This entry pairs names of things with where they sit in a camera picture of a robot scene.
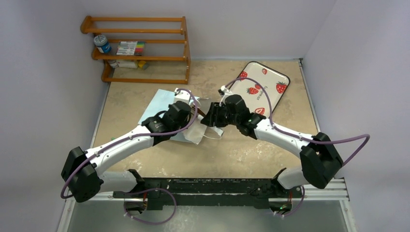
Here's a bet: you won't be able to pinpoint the yellow small block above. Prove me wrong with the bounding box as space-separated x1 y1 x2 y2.
137 60 149 70

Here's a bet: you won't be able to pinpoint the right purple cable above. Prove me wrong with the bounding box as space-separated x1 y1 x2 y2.
221 77 371 167

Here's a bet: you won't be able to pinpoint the coloured marker pen box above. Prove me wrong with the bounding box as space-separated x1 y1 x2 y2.
116 41 146 56

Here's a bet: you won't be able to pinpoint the white blue paper bag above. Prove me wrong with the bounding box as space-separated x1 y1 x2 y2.
138 89 208 145

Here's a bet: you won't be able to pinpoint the wooden shelf rack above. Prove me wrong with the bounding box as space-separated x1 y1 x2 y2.
80 15 191 84

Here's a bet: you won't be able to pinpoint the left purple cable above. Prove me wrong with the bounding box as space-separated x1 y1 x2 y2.
60 88 200 200

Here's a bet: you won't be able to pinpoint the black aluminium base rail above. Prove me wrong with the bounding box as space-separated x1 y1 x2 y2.
65 177 350 212

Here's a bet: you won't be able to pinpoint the small white box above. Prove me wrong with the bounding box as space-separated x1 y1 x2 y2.
117 60 138 69

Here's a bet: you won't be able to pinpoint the strawberry pattern tray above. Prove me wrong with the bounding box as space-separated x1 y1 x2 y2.
229 61 290 117

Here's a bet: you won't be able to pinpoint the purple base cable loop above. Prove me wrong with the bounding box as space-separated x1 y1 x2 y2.
123 185 178 225

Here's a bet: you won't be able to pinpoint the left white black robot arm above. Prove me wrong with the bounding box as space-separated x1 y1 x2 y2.
60 101 198 203

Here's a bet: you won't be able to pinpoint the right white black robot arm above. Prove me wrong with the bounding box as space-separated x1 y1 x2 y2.
201 94 343 197

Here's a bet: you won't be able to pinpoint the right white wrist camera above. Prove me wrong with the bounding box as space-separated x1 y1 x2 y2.
218 85 234 104

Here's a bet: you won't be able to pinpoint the metal tongs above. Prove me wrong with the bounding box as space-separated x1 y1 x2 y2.
196 108 206 117

